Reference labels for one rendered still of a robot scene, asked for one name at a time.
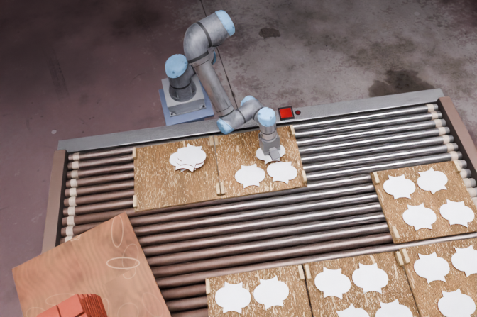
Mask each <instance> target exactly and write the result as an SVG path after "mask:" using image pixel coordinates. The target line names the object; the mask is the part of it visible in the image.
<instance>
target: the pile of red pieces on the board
mask: <svg viewBox="0 0 477 317"><path fill-rule="evenodd" d="M36 317H107V314H106V311H105V309H104V305H103V303H102V299H101V297H100V296H98V295H96V294H85V295H84V294H80V295H79V294H75V295H74V296H71V297H70V298H68V299H66V300H64V301H63V302H61V303H59V304H58V305H55V306H53V307H51V308H49V309H48V310H46V311H44V312H42V313H40V314H38V315H37V316H36Z"/></svg>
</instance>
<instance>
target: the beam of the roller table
mask: <svg viewBox="0 0 477 317"><path fill-rule="evenodd" d="M439 97H444V94H443V92H442V90H441V89H440V88H438V89H428V90H423V91H414V92H408V93H402V94H393V95H387V96H377V97H372V98H366V99H357V100H350V101H341V102H336V103H330V104H320V105H315V106H305V107H299V108H294V109H292V110H293V113H294V116H295V119H290V120H285V121H281V120H280V117H279V113H278V111H274V112H275V117H276V120H275V122H276V125H277V126H280V125H286V124H291V123H301V122H306V121H316V120H322V119H327V118H337V117H342V116H352V115H357V114H362V113H373V112H378V111H387V110H393V109H403V108H408V107H413V106H424V105H425V104H435V103H436V101H437V99H438V98H439ZM297 110H299V111H301V114H300V115H296V114H295V111H297ZM219 119H220V118H218V119H212V120H206V121H197V122H191V123H181V124H176V125H171V126H161V127H155V128H145V129H140V130H130V131H124V132H119V133H109V134H103V135H94V136H88V137H83V138H73V139H67V140H59V141H58V148H57V150H66V151H67V152H68V153H69V154H70V155H71V154H74V153H77V152H80V153H82V152H91V151H98V150H107V149H112V148H122V147H128V146H133V145H142V144H149V143H158V142H163V141H169V140H179V139H184V138H193V137H199V136H205V135H214V134H220V133H222V132H221V131H220V130H219V127H218V125H217V123H216V122H217V121H218V120H219ZM256 128H260V127H259V125H258V124H257V123H256V122H255V121H254V120H253V119H251V120H250V121H248V122H246V123H245V124H243V125H242V126H240V127H238V128H237V129H235V130H234V131H232V132H235V131H240V130H250V129H256Z"/></svg>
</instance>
